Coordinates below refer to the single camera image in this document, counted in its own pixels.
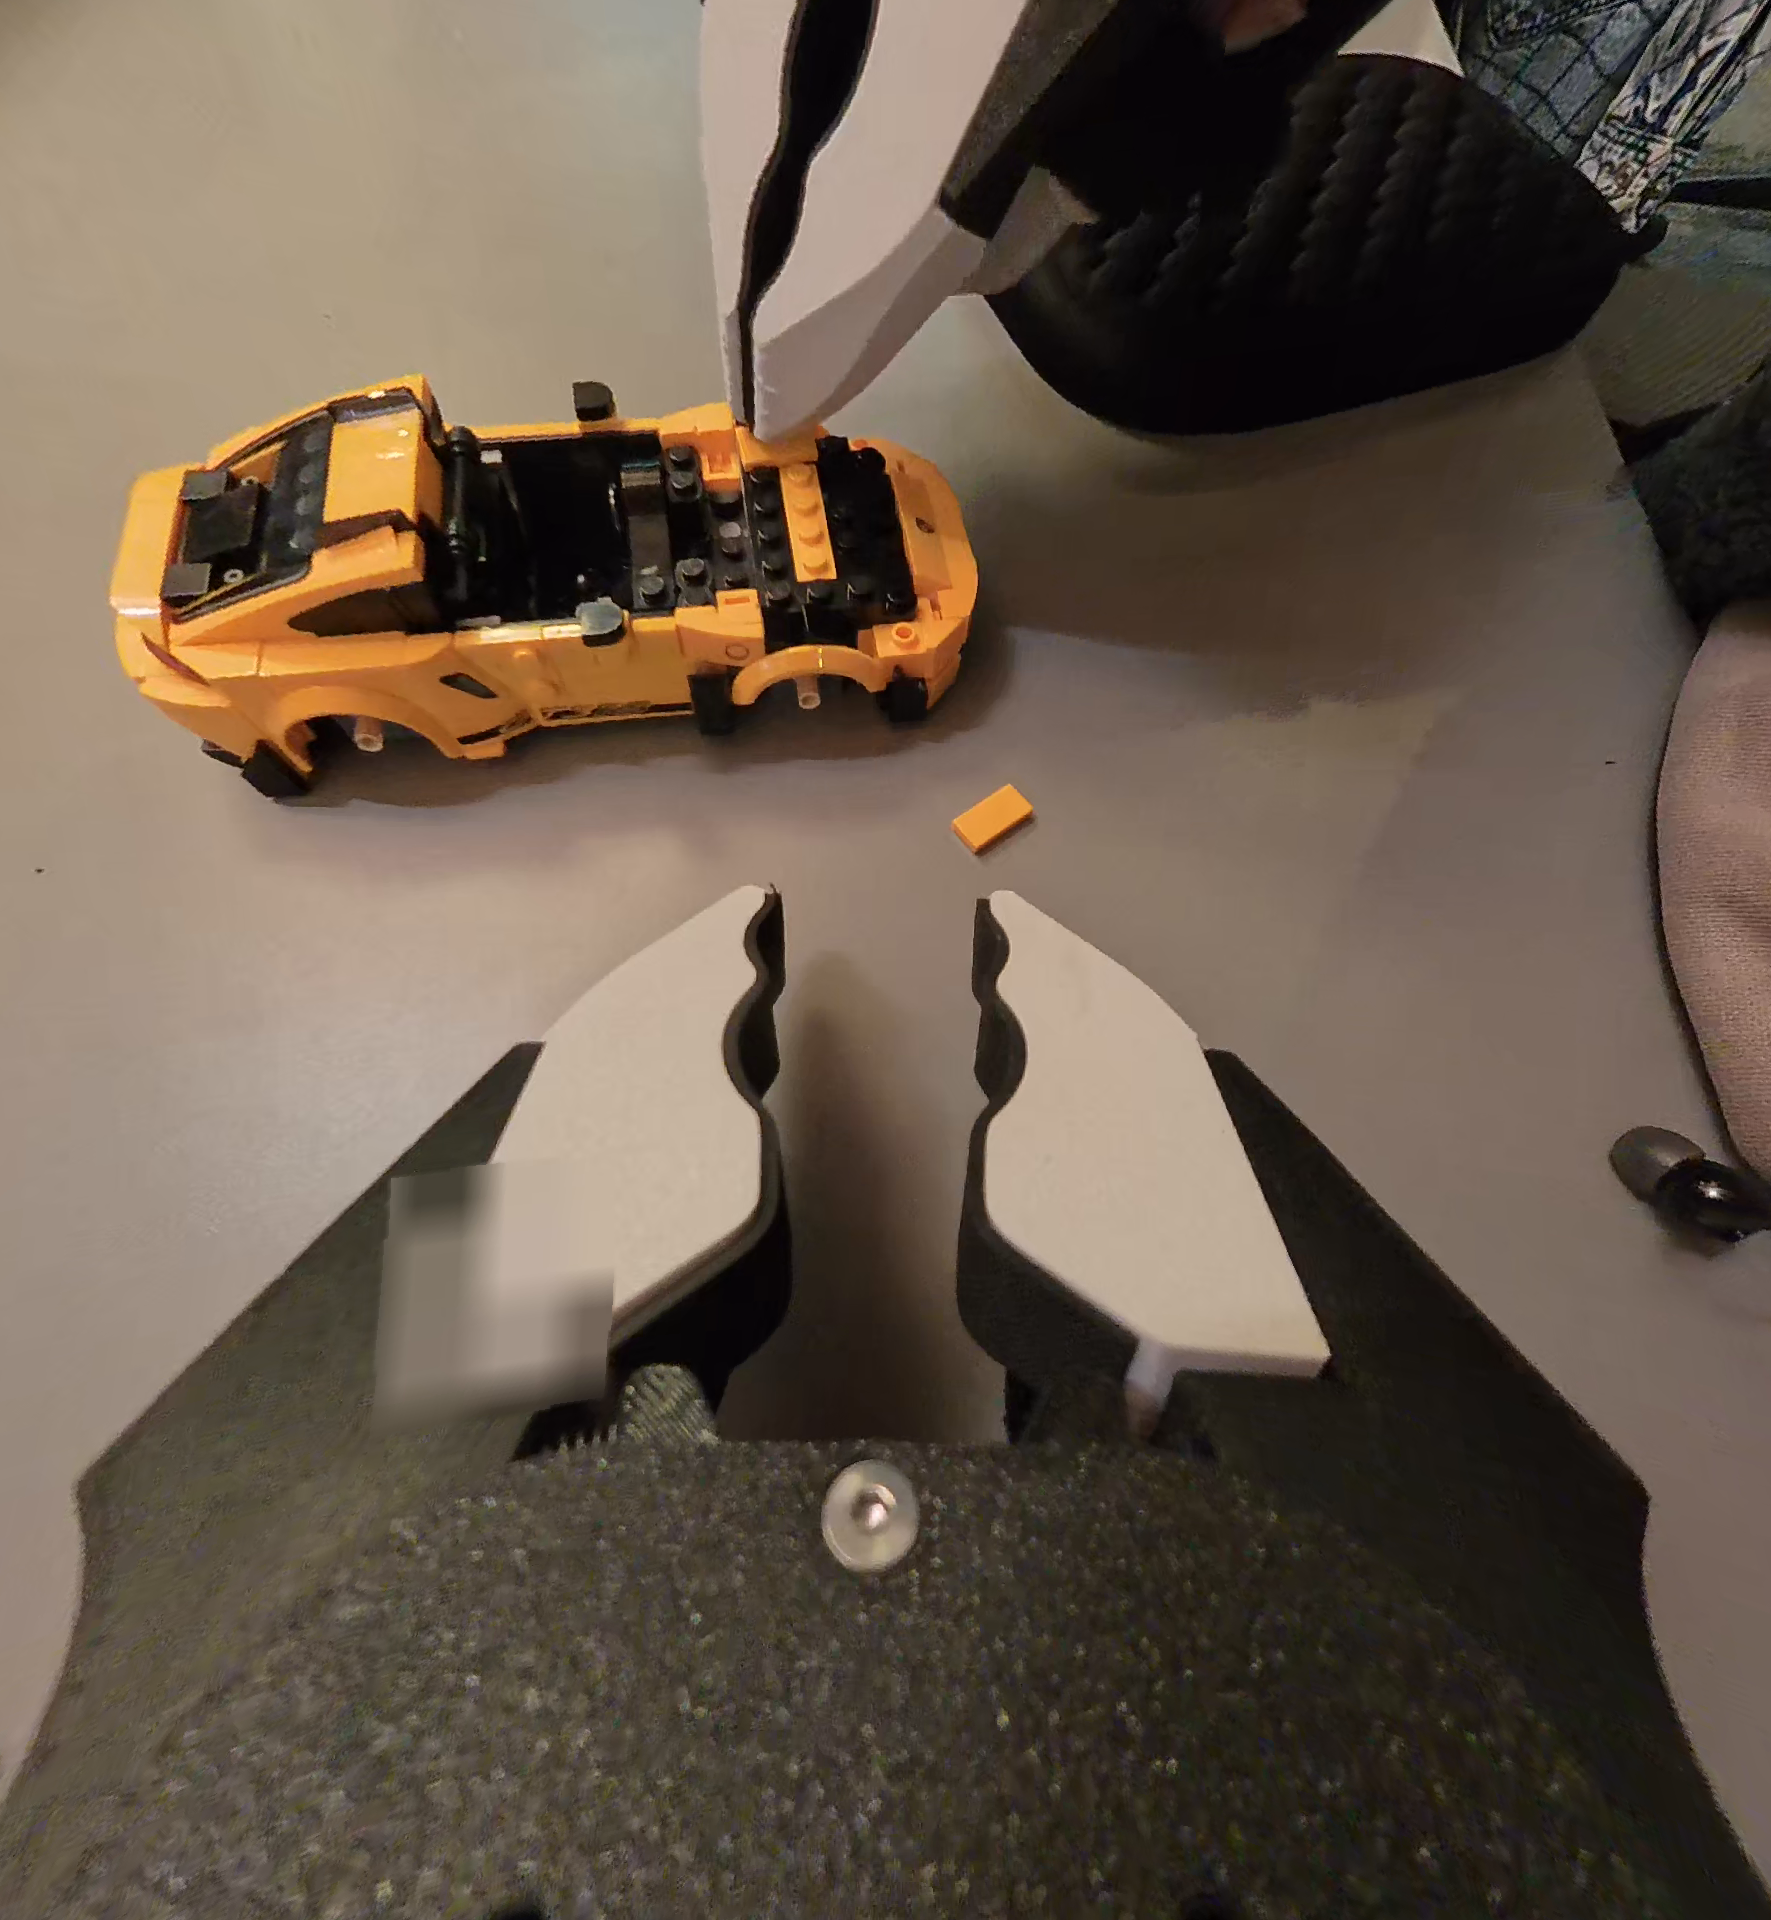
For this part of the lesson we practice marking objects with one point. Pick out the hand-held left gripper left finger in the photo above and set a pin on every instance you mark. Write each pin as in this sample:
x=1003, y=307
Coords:
x=645, y=1111

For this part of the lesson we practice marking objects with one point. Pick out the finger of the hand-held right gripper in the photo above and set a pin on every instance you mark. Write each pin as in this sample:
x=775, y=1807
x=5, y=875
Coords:
x=885, y=224
x=745, y=118

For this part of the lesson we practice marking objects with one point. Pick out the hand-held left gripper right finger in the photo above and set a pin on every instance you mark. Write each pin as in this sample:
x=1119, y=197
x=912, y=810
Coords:
x=1140, y=1184

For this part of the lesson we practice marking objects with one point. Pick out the small orange lego tile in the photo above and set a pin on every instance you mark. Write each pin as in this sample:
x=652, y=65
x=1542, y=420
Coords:
x=995, y=820

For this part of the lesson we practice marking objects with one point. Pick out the orange lego car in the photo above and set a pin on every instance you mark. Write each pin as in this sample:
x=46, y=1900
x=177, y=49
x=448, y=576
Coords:
x=359, y=449

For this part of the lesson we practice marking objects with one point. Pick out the person's right hand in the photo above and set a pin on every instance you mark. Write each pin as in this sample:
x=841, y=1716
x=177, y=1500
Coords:
x=1270, y=24

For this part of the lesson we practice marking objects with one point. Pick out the black white patterned fabric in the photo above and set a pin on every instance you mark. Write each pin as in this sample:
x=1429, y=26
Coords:
x=1621, y=90

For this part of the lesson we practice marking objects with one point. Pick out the person's dark fleece jacket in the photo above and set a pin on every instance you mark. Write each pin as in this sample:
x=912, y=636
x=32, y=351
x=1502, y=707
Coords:
x=1756, y=480

